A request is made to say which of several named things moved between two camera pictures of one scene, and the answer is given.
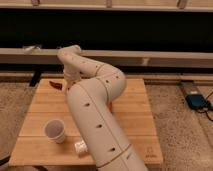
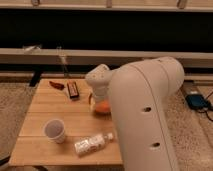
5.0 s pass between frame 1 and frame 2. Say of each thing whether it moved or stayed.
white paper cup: stayed
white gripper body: moved
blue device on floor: stayed
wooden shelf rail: stayed
